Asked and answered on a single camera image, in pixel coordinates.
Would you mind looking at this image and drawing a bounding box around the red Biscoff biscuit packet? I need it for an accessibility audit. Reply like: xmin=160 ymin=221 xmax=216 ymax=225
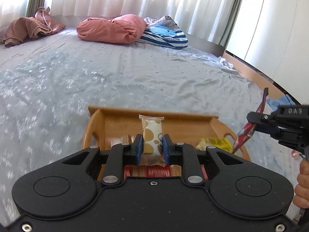
xmin=124 ymin=165 xmax=182 ymax=177

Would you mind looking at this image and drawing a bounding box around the wooden bed frame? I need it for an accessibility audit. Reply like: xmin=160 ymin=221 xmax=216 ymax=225
xmin=223 ymin=52 xmax=285 ymax=99

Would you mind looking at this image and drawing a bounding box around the clear bag white candy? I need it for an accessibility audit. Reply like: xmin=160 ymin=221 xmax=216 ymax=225
xmin=108 ymin=135 xmax=135 ymax=147

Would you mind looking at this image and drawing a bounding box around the yellow snack packet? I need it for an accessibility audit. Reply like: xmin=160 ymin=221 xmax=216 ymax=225
xmin=195 ymin=138 xmax=233 ymax=152

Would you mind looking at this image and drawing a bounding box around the person right hand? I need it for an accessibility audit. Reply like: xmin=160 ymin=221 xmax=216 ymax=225
xmin=293 ymin=160 xmax=309 ymax=209

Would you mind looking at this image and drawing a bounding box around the blue clothes pile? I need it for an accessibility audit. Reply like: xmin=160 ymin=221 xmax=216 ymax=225
xmin=266 ymin=94 xmax=295 ymax=111

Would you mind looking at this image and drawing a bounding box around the long red snack stick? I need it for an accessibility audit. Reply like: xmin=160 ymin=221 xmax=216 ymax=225
xmin=232 ymin=87 xmax=269 ymax=154

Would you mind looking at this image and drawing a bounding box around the green curtain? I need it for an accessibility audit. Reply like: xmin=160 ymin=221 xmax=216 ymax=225
xmin=219 ymin=0 xmax=243 ymax=49

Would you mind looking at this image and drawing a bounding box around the white sheer curtain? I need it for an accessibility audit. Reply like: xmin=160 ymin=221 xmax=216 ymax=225
xmin=1 ymin=0 xmax=234 ymax=44

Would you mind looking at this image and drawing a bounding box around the pink pillow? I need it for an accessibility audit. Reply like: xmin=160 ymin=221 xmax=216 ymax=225
xmin=76 ymin=14 xmax=146 ymax=44

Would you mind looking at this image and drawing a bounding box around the blue striped pillow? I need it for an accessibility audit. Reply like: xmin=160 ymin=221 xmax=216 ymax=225
xmin=137 ymin=15 xmax=188 ymax=49

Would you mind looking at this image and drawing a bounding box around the crumpled clear plastic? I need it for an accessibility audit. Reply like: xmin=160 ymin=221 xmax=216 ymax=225
xmin=218 ymin=57 xmax=234 ymax=70

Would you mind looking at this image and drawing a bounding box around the brown crumpled cloth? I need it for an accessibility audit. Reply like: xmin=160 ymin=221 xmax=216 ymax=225
xmin=1 ymin=7 xmax=66 ymax=47

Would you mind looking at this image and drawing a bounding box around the wooden serving tray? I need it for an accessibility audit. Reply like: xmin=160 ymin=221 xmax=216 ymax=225
xmin=82 ymin=105 xmax=236 ymax=150

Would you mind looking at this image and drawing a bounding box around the white gold spotted snack bar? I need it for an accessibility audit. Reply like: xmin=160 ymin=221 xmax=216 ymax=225
xmin=139 ymin=115 xmax=165 ymax=157

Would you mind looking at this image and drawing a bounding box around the brown almond snack packet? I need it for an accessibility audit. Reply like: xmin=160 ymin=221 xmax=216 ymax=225
xmin=139 ymin=156 xmax=166 ymax=167

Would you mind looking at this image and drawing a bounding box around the snowflake patterned bed sheet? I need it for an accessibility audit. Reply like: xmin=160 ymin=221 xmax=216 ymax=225
xmin=1 ymin=28 xmax=262 ymax=225

